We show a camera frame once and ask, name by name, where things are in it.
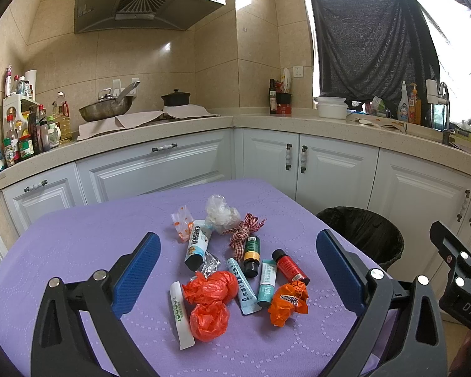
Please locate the light blue long sachet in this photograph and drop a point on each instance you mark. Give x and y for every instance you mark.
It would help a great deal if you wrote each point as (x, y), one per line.
(247, 298)

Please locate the orange soap bottle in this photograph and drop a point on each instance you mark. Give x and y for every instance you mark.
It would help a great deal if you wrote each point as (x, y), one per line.
(414, 105)

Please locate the clear orange printed wrapper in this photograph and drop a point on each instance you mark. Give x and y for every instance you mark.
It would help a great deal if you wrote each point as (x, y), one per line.
(183, 223)

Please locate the black clay pot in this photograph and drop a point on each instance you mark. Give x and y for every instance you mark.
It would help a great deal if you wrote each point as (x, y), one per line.
(176, 99)

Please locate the steel wok pan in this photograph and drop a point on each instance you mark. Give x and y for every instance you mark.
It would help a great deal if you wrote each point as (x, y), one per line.
(107, 105)

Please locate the dark sauce bottle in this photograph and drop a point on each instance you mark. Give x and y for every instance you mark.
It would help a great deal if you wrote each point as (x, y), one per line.
(272, 97)

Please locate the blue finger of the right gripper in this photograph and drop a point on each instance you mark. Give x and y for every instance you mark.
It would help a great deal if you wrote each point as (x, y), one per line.
(449, 247)

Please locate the red bottle black cap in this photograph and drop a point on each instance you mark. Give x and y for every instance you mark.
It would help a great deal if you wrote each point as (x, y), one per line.
(288, 267)

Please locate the white corner cabinets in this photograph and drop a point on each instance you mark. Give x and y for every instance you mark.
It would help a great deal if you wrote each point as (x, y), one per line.
(317, 173)

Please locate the red plastic bag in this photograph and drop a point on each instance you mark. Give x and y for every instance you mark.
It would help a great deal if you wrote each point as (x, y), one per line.
(209, 321)
(205, 290)

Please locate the white lidded bowl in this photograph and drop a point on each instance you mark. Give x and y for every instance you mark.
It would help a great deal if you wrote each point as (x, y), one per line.
(331, 107)

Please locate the clear plastic bag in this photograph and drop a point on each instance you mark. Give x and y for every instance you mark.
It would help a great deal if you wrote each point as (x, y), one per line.
(220, 216)

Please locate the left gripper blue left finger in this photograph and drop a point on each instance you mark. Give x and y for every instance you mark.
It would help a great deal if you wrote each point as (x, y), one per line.
(131, 272)

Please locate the cooking oil bottle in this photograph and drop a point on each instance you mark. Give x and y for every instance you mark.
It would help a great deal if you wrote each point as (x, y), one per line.
(61, 112)

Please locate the green amber bottle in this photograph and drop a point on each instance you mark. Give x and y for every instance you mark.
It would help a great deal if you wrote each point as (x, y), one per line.
(251, 257)

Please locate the white green tube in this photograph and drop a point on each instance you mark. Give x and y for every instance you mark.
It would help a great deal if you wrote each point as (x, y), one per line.
(182, 321)

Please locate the purple tablecloth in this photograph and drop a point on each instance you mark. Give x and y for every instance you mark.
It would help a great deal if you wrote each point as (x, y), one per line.
(72, 244)

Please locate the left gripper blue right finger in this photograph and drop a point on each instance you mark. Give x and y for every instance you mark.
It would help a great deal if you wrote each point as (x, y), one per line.
(344, 270)

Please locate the steel range hood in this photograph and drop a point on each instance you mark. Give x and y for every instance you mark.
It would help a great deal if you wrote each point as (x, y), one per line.
(176, 15)

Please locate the silver foil wrapper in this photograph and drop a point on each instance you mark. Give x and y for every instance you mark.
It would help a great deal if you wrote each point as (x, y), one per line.
(210, 264)

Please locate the white spray bottle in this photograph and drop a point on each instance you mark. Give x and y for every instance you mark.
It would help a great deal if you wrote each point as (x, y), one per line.
(403, 106)

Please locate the blue white snack pouch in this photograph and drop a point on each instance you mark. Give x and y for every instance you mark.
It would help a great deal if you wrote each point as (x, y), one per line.
(200, 235)

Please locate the white spice rack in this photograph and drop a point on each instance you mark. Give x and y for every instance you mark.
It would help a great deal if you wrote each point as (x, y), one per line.
(18, 106)

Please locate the teal white tube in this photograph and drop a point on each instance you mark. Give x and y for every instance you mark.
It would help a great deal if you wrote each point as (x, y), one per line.
(267, 283)

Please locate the dark window curtain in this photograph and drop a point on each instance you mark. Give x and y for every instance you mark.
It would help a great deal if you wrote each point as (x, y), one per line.
(370, 48)

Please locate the chrome faucet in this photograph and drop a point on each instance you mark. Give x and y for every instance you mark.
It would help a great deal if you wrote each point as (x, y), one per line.
(439, 109)

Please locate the black trash bin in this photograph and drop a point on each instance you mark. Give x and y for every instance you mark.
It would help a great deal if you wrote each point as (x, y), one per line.
(370, 232)

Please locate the red checkered ribbon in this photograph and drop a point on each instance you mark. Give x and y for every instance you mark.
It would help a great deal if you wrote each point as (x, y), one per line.
(241, 232)

